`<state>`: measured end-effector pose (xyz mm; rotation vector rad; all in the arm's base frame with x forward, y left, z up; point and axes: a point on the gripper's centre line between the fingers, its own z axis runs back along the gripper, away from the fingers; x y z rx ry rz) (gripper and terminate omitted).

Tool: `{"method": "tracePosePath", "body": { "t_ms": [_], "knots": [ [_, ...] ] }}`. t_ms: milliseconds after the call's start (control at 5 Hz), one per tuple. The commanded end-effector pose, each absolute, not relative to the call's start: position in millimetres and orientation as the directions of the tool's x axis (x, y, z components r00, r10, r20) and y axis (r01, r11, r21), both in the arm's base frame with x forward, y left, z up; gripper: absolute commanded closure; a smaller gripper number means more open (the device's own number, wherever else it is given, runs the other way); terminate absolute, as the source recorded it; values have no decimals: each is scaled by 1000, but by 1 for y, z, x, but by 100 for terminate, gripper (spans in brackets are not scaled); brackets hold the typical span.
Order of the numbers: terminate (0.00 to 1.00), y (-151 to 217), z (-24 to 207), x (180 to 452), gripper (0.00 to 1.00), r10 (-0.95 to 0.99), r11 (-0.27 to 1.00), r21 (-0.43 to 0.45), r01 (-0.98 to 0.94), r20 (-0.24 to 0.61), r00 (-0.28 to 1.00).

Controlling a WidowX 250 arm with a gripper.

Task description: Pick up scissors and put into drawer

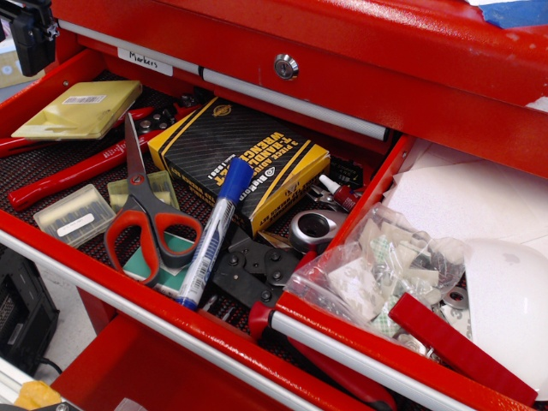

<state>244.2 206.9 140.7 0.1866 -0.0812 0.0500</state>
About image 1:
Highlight blue white marker pen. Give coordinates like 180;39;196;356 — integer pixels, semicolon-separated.
176;158;253;310

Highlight blue tape on cabinet top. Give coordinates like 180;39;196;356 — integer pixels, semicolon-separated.
467;0;547;29

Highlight cardboard box in background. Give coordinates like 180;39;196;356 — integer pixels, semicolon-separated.
0;39;45;88

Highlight metal washer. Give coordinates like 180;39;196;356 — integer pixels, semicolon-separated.
444;287;468;309

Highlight white paper sheets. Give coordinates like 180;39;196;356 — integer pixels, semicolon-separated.
383;140;547;253

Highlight clear drill bit case right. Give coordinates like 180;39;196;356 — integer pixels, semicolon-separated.
107;170;180;212

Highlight black yellow wrench set box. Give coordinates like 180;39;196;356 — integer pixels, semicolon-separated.
148;97;331;235

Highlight silver grey round tape measure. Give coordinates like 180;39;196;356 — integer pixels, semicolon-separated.
289;210;347;254

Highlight black electronic device on floor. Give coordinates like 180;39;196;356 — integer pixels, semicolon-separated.
1;247;59;374

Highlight red open left drawer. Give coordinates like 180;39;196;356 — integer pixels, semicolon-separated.
0;47;419;411

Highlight red grey handled scissors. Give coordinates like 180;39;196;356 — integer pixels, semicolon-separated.
104;114;203;287

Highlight clear drill bit case left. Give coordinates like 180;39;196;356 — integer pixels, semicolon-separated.
33;184;116;248

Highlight red flat bar tool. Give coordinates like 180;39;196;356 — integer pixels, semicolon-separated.
389;293;538;406

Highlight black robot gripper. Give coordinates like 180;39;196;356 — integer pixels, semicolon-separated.
1;1;58;77

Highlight red threadlocker bottle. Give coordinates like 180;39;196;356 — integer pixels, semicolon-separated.
319;175;360;212

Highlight yellow flat plastic case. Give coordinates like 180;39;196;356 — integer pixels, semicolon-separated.
11;80;142;141

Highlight red tool cabinet body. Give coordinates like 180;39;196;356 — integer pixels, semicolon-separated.
50;0;548;411

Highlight white markers label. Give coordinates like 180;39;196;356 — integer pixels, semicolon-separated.
117;48;173;76

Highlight black crimping tool red handles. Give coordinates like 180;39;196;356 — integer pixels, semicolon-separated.
210;226;397;410

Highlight clear bag of adhesive mounts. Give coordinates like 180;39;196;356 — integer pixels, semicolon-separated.
285;204;470;357

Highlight silver cabinet key lock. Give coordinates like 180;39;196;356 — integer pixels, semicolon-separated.
274;53;299;80

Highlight red open right drawer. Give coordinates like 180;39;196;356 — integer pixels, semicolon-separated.
271;134;547;410

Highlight red open drawer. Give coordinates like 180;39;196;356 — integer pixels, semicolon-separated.
0;47;419;411
271;134;547;410

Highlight green white small box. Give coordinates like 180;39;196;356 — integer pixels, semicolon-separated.
122;230;206;297

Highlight clear drill bit case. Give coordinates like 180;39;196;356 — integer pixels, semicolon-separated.
107;170;180;212
33;184;116;248

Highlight red handled pliers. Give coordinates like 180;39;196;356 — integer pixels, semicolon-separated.
1;94;200;211

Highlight yellow sponge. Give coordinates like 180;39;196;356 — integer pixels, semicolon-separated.
14;381;63;410

